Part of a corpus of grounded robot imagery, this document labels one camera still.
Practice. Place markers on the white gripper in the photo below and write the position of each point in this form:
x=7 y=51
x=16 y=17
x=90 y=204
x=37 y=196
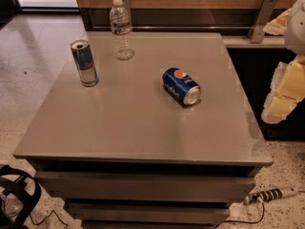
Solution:
x=295 y=28

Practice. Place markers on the blue pepsi can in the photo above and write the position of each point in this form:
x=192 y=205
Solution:
x=181 y=86

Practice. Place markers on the silver blue energy drink can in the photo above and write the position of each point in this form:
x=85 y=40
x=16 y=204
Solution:
x=82 y=55

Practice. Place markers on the white power strip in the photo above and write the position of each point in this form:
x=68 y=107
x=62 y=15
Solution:
x=269 y=195

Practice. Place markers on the clear plastic water bottle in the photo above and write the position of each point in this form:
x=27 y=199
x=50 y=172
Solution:
x=121 y=27

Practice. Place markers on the grey drawer cabinet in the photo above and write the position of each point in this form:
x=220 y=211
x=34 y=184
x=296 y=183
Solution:
x=124 y=154

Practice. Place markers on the metal wall bracket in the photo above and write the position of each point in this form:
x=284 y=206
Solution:
x=256 y=33

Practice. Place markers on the wooden wall counter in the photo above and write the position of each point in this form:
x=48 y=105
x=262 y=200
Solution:
x=228 y=17

